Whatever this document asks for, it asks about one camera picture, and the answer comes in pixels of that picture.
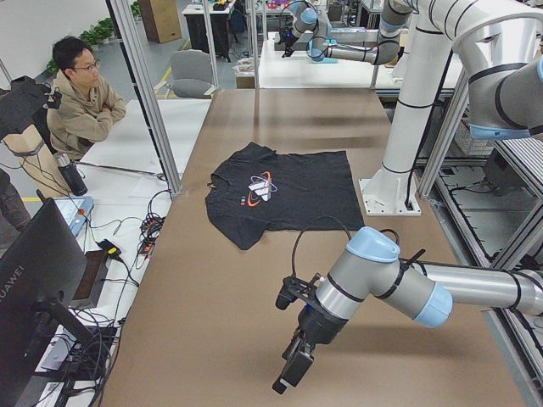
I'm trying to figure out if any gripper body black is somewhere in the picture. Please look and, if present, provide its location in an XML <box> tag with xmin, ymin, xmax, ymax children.
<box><xmin>297</xmin><ymin>304</ymin><xmax>348</xmax><ymax>344</ymax></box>

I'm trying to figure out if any black printed t-shirt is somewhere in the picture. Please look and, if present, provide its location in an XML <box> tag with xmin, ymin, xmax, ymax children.
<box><xmin>205</xmin><ymin>142</ymin><xmax>364</xmax><ymax>250</ymax></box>

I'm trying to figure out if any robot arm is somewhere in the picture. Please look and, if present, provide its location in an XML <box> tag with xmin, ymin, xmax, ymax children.
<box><xmin>272</xmin><ymin>226</ymin><xmax>542</xmax><ymax>393</ymax></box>
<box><xmin>296</xmin><ymin>1</ymin><xmax>542</xmax><ymax>140</ymax></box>

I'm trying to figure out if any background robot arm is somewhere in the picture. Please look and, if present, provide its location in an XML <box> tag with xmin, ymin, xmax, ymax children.
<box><xmin>279</xmin><ymin>1</ymin><xmax>331</xmax><ymax>62</ymax></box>

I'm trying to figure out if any red black power strip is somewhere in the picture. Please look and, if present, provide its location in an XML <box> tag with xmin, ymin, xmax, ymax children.
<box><xmin>137</xmin><ymin>213</ymin><xmax>165</xmax><ymax>256</ymax></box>

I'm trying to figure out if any black power adapter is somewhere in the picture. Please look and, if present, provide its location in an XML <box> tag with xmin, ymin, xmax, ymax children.
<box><xmin>97</xmin><ymin>239</ymin><xmax>121</xmax><ymax>259</ymax></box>

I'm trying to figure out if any teach pendant grey blue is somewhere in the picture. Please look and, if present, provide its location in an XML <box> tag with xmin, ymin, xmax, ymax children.
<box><xmin>53</xmin><ymin>196</ymin><xmax>94</xmax><ymax>237</ymax></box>

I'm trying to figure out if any black Huawei monitor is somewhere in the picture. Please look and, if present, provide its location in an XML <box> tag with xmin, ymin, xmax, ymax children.
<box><xmin>1</xmin><ymin>198</ymin><xmax>105</xmax><ymax>406</ymax></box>

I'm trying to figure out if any black thermos bottle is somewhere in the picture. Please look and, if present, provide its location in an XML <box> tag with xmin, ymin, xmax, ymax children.
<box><xmin>53</xmin><ymin>152</ymin><xmax>87</xmax><ymax>196</ymax></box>

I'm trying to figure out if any grey office chair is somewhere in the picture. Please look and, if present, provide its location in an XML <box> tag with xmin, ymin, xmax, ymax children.
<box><xmin>170</xmin><ymin>49</ymin><xmax>216</xmax><ymax>99</ymax></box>

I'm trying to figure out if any seated man beige hoodie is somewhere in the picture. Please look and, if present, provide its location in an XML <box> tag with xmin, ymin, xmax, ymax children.
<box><xmin>47</xmin><ymin>36</ymin><xmax>126</xmax><ymax>161</ymax></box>

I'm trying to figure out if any black jacket on chair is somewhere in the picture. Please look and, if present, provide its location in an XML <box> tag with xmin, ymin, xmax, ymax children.
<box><xmin>1</xmin><ymin>75</ymin><xmax>62</xmax><ymax>139</ymax></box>

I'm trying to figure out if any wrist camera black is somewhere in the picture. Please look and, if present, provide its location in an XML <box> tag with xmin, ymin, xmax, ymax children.
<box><xmin>275</xmin><ymin>276</ymin><xmax>316</xmax><ymax>310</ymax></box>

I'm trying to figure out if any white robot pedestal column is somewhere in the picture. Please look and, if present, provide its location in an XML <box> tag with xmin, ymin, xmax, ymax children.
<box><xmin>360</xmin><ymin>1</ymin><xmax>451</xmax><ymax>216</ymax></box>

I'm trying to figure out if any aluminium frame post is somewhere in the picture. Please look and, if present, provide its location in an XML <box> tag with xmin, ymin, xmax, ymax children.
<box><xmin>105</xmin><ymin>0</ymin><xmax>182</xmax><ymax>198</ymax></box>

